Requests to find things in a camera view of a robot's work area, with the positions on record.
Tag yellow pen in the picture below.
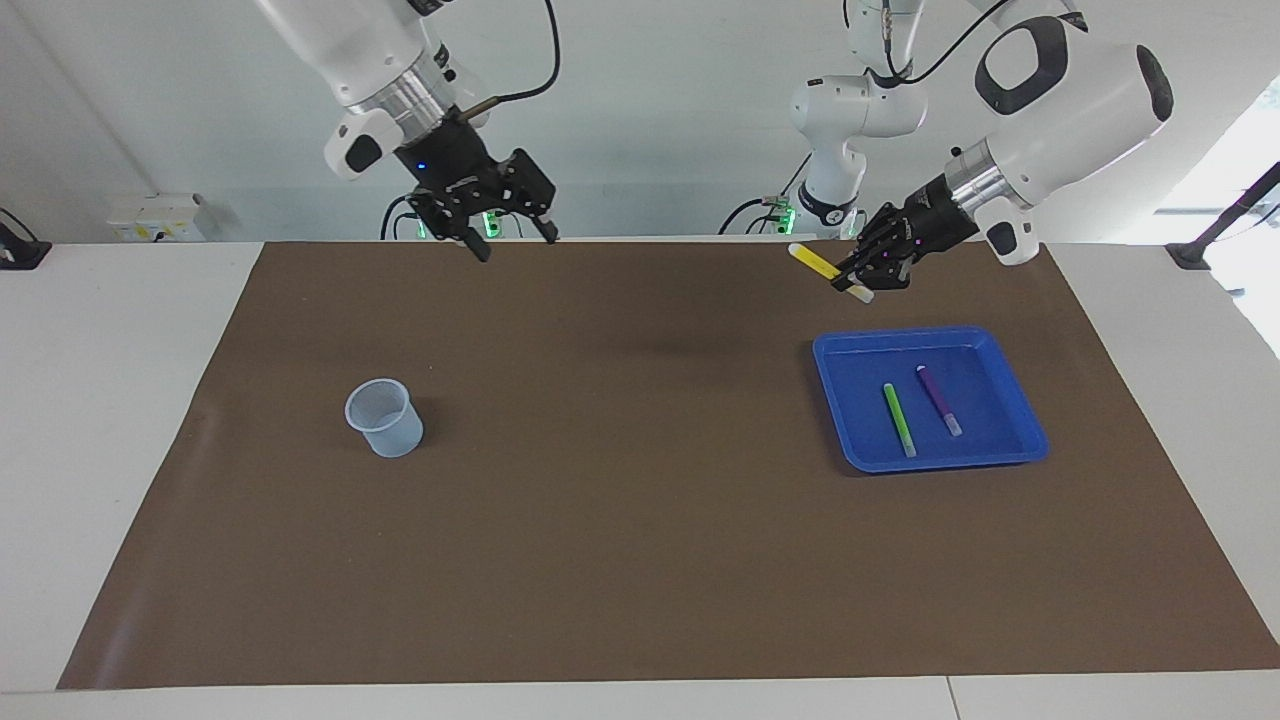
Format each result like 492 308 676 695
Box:
788 243 875 304

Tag black arm base cable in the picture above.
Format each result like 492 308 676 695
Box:
720 150 813 238
380 195 421 241

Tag white wall outlet box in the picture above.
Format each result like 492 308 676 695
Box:
107 193 223 244

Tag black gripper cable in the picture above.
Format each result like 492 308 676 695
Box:
455 0 562 126
843 0 1011 85

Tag translucent plastic cup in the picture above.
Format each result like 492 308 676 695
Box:
345 378 425 459

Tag purple pen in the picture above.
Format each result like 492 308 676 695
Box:
916 365 963 437

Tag small black table clamp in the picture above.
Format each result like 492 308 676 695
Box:
0 207 53 271

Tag black clamp with rod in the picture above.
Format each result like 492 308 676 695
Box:
1165 160 1280 271

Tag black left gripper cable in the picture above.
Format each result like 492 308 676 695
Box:
843 0 1011 85

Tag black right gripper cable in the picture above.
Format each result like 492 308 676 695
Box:
455 0 562 126

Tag green pen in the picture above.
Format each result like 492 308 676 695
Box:
883 383 917 459

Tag blue plastic tray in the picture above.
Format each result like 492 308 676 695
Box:
812 326 1050 474

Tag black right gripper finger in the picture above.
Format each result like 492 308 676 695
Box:
408 190 492 263
497 149 559 244

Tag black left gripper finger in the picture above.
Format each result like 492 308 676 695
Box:
865 250 913 293
833 205 906 286

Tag brown table mat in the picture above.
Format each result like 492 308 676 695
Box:
57 238 1280 691

